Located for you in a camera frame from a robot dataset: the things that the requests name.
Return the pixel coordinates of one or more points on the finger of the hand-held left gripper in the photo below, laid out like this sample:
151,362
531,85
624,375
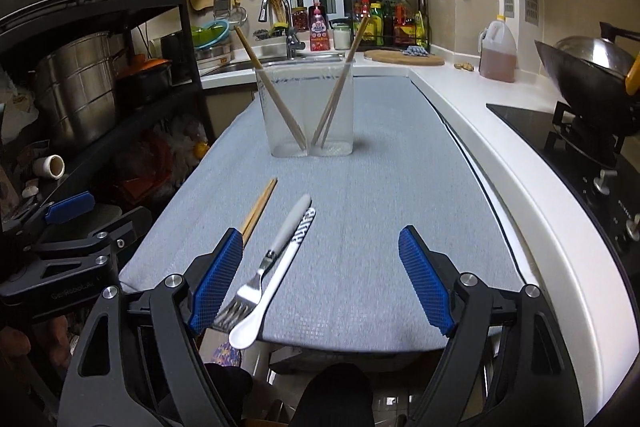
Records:
70,207
115,227

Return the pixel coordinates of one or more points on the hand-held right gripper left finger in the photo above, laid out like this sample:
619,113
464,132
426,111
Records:
215,279

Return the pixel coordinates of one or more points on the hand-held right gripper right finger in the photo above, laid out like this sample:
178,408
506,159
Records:
427,279

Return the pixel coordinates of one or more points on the wooden chopstick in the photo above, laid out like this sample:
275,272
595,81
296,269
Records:
345,62
336,99
270,87
256,214
261,217
275,89

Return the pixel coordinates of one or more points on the clear plastic utensil holder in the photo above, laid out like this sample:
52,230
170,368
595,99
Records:
305,107

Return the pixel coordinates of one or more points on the white paper roll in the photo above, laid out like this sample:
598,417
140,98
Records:
47,166

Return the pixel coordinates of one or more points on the floral slipper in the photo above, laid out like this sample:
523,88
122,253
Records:
225,353

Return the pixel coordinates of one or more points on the pile of plastic bags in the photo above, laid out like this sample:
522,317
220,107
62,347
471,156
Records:
160,162

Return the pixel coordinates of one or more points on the grey table cloth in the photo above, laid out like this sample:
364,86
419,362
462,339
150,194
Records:
380,187

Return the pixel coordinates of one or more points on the white plastic bag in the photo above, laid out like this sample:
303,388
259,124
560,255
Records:
15,107

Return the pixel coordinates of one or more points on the stainless steel steamer pot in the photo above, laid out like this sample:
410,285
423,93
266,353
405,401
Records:
75,92

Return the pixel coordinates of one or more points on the yellow plastic bag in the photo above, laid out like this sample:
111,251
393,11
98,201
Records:
201,150

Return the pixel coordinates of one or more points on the black pot with orange lid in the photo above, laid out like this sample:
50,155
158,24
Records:
145,79

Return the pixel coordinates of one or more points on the person's right leg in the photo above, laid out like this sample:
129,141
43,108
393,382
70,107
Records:
335,397

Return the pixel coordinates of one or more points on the black gas stove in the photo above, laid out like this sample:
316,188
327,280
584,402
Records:
550,142

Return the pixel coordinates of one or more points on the stainless steel sink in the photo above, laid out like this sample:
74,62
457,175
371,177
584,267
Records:
235,66

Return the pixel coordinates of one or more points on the black shelf rack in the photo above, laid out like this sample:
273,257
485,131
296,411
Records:
185,32

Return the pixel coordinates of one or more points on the ginger pieces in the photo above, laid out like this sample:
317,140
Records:
463,67

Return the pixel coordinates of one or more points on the green plastic basin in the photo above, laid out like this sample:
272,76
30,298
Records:
212,34

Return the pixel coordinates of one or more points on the round wooden cutting board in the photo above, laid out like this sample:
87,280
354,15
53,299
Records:
385,57

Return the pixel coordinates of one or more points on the blue scrubbing cloth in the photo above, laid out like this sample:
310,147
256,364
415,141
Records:
416,52

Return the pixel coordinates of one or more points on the cooking oil jug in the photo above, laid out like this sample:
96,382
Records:
497,57

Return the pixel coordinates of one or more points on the hanging metal strainer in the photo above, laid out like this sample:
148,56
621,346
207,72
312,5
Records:
238,17

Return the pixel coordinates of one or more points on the white lidded jar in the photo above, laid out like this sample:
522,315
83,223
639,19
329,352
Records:
341,38

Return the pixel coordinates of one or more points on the row of sauce bottles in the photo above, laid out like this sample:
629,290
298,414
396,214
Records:
400,24

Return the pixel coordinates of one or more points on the red refill pouch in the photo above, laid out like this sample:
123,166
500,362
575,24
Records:
319,29

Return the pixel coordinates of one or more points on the black spice rack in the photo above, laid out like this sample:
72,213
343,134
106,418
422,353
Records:
424,7

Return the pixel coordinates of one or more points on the red chili jar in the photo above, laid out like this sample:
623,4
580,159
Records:
300,19

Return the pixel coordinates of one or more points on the wooden utensil bundle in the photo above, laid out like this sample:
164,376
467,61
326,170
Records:
278,7

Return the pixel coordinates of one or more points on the chrome sink faucet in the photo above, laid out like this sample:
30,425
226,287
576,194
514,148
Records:
277,4

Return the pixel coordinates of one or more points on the grey table frame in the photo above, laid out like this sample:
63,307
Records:
300,359

